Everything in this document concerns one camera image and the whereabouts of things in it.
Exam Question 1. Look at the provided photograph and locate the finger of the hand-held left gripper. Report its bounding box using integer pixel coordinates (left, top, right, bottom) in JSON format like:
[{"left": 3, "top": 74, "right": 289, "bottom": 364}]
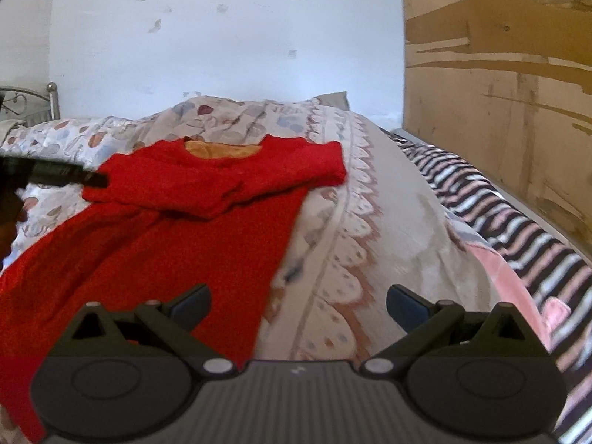
[{"left": 0, "top": 156, "right": 110, "bottom": 190}]

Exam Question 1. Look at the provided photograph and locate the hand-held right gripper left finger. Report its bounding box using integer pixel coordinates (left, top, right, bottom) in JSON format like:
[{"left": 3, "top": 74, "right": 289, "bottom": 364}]
[{"left": 61, "top": 284, "right": 238, "bottom": 377}]

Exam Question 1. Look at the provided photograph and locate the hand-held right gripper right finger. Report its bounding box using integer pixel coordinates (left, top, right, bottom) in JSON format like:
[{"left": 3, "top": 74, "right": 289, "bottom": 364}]
[{"left": 363, "top": 284, "right": 552, "bottom": 377}]

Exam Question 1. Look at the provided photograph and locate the red knit garment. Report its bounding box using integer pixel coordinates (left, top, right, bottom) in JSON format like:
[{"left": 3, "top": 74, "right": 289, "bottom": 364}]
[{"left": 0, "top": 134, "right": 349, "bottom": 443}]

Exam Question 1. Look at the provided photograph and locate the cream patterned pillow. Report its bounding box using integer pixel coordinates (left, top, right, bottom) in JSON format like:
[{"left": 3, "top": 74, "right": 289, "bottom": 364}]
[{"left": 0, "top": 119, "right": 27, "bottom": 151}]

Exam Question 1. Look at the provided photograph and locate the metal bed headboard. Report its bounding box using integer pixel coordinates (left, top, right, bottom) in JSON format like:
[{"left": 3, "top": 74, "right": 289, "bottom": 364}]
[{"left": 0, "top": 82, "right": 62, "bottom": 127}]

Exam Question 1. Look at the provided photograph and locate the beige patterned quilt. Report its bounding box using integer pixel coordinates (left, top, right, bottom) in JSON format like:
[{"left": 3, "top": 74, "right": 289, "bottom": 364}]
[{"left": 0, "top": 92, "right": 552, "bottom": 444}]

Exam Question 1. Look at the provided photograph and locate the pink and grey blanket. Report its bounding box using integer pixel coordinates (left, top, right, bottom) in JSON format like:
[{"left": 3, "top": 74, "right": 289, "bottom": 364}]
[{"left": 446, "top": 222, "right": 572, "bottom": 352}]

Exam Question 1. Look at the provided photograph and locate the black striped pillow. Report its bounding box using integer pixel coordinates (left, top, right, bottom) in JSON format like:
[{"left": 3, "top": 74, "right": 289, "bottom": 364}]
[{"left": 386, "top": 130, "right": 592, "bottom": 444}]

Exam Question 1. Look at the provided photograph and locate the grey pillow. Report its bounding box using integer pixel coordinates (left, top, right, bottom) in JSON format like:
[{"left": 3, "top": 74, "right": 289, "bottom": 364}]
[{"left": 314, "top": 91, "right": 350, "bottom": 111}]

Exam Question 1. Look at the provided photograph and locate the wooden panel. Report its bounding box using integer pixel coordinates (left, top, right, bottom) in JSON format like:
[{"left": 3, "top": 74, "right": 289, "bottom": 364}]
[{"left": 400, "top": 0, "right": 592, "bottom": 266}]

